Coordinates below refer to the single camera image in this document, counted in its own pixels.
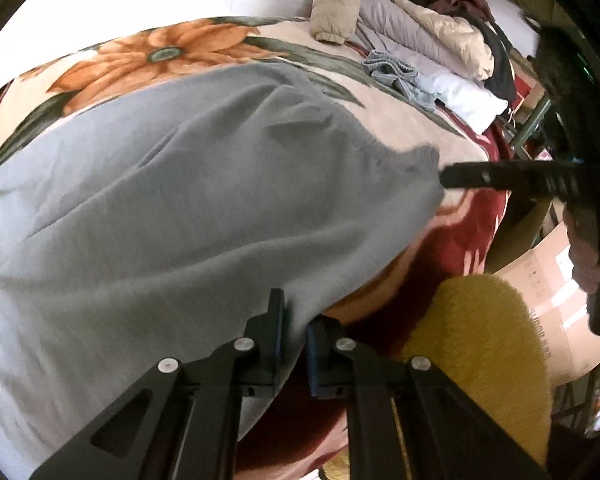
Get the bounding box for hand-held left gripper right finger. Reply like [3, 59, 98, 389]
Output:
[305, 316, 551, 480]

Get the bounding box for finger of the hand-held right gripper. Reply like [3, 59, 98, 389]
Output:
[439, 159, 581, 202]

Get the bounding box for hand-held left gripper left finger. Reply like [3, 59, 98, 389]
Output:
[30, 287, 287, 480]

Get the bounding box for grey pants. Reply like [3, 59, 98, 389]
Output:
[0, 62, 446, 466]

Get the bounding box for person's right hand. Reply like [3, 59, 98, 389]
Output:
[564, 204, 600, 294]

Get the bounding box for green metal rack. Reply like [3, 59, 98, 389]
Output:
[510, 92, 553, 161]

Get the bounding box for white cloth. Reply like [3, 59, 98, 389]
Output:
[420, 72, 509, 133]

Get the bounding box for cardboard box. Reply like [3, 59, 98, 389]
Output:
[490, 220, 600, 386]

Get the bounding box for yellow fuzzy sleeve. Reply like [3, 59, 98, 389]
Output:
[320, 272, 553, 480]

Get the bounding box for blue-grey small garment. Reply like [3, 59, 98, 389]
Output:
[362, 49, 438, 111]

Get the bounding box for beige puffer jacket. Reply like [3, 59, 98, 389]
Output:
[311, 0, 496, 81]

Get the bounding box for floral plush blanket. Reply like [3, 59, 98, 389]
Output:
[0, 16, 511, 480]

